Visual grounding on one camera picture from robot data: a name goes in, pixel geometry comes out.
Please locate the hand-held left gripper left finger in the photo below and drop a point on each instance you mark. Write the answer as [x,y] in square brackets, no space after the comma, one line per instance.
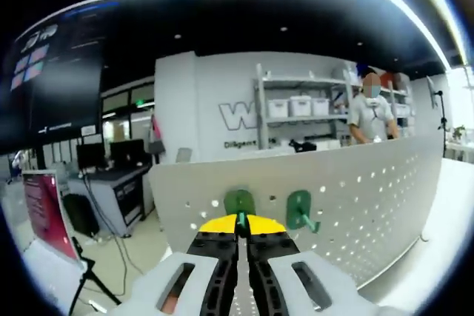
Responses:
[170,275]

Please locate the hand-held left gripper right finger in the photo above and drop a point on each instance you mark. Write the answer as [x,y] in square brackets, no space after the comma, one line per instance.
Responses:
[318,279]

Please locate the green hook assembly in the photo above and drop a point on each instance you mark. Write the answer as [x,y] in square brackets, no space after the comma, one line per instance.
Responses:
[296,212]
[231,201]

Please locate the white perforated mounting plate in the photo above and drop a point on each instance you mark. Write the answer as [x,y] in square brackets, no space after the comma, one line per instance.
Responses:
[370,201]

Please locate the black tripod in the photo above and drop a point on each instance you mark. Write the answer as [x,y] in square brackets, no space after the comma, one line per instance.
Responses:
[89,279]

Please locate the grey office desk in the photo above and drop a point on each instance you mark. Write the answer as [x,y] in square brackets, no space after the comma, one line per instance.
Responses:
[107,197]

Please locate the black bin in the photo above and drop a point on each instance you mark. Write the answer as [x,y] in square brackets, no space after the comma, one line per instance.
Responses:
[79,216]

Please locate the black computer monitor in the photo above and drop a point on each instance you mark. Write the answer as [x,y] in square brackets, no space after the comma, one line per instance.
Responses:
[127,151]
[92,156]

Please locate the black object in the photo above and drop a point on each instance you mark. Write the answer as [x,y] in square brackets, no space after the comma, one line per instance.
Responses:
[301,146]

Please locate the red display board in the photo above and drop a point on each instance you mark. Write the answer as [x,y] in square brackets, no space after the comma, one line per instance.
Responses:
[46,212]

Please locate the pink garment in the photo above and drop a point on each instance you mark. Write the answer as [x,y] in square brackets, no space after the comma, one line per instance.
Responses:
[157,136]

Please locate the white storage box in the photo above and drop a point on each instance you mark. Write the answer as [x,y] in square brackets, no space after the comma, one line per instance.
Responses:
[277,108]
[301,106]
[321,106]

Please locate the grey metal shelf rack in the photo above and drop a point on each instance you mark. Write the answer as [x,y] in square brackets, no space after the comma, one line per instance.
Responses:
[296,81]

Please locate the black tripod stand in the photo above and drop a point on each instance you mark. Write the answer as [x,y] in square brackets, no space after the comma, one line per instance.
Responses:
[441,120]

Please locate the green potted plant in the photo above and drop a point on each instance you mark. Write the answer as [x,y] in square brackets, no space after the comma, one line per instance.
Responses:
[459,132]

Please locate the large dark display screen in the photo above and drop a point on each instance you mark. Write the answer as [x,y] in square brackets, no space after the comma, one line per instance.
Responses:
[66,90]

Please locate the ceiling light strip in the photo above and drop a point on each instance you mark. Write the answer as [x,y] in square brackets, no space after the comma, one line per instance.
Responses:
[426,9]

